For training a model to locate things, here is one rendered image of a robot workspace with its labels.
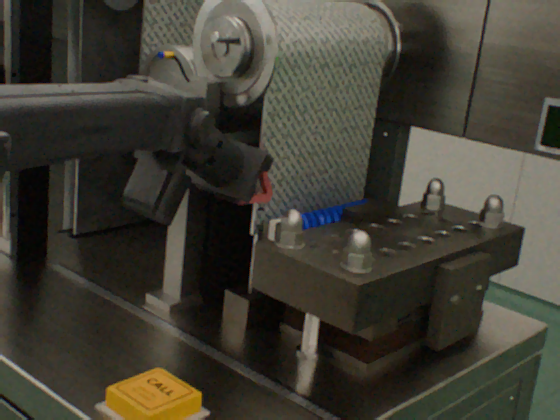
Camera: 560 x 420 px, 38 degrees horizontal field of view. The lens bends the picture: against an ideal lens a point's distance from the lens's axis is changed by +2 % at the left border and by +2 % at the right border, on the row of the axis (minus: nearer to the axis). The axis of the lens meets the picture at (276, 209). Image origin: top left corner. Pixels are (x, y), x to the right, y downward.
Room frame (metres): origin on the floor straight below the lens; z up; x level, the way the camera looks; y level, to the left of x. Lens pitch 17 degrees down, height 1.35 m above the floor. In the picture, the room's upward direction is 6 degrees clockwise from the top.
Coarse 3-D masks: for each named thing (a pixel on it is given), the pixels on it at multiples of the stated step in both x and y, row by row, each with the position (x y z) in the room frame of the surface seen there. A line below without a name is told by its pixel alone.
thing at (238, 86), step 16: (224, 0) 1.03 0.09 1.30; (240, 0) 1.01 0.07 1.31; (208, 16) 1.04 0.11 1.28; (240, 16) 1.01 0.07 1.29; (256, 16) 0.99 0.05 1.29; (256, 32) 0.99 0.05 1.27; (384, 32) 1.17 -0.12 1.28; (256, 48) 0.99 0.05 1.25; (256, 64) 0.98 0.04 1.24; (384, 64) 1.17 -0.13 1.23; (224, 80) 1.02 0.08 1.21; (240, 80) 1.00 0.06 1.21; (256, 80) 0.98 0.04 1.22
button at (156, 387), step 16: (160, 368) 0.78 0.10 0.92; (128, 384) 0.74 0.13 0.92; (144, 384) 0.75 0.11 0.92; (160, 384) 0.75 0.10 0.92; (176, 384) 0.75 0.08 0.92; (112, 400) 0.73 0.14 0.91; (128, 400) 0.71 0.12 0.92; (144, 400) 0.72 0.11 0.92; (160, 400) 0.72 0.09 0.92; (176, 400) 0.72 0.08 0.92; (192, 400) 0.73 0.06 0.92; (128, 416) 0.71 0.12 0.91; (144, 416) 0.69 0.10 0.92; (160, 416) 0.70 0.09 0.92; (176, 416) 0.72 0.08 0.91
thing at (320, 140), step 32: (288, 96) 1.01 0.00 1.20; (320, 96) 1.06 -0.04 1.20; (352, 96) 1.11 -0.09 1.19; (288, 128) 1.01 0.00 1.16; (320, 128) 1.06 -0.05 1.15; (352, 128) 1.12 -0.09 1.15; (288, 160) 1.02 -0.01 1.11; (320, 160) 1.07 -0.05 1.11; (352, 160) 1.13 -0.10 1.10; (256, 192) 0.98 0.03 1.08; (288, 192) 1.03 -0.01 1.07; (320, 192) 1.08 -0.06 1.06; (352, 192) 1.14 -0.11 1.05; (256, 224) 0.98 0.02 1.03
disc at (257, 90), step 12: (216, 0) 1.04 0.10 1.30; (252, 0) 1.00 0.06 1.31; (204, 12) 1.05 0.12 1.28; (264, 12) 0.98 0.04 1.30; (264, 24) 0.98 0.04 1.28; (252, 36) 0.99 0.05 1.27; (276, 36) 0.97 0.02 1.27; (276, 48) 0.97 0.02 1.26; (276, 60) 0.97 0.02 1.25; (204, 72) 1.05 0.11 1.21; (264, 72) 0.98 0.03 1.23; (264, 84) 0.98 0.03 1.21; (228, 96) 1.02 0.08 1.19; (240, 96) 1.00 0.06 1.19; (252, 96) 0.99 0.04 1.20
